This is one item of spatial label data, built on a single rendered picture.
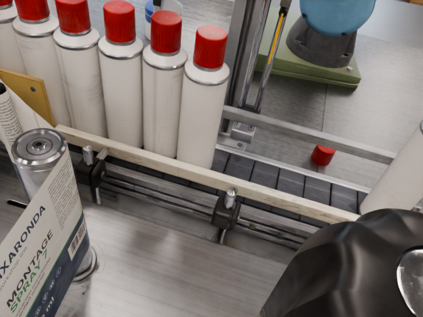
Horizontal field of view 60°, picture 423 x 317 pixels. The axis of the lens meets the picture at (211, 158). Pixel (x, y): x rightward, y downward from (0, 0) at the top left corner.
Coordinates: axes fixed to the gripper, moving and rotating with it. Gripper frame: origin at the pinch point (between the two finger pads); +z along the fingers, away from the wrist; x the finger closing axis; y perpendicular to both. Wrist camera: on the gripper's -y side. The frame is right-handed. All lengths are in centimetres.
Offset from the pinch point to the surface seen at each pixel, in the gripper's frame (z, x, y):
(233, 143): 4.7, -31.0, 19.7
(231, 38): -13.5, -29.3, 16.1
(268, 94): 4.9, -14.9, 25.5
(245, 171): 0.0, -41.2, 21.4
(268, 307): -23, -70, 20
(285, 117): 4.9, -21.2, 28.9
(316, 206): -3, -48, 30
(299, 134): -7.7, -40.1, 27.0
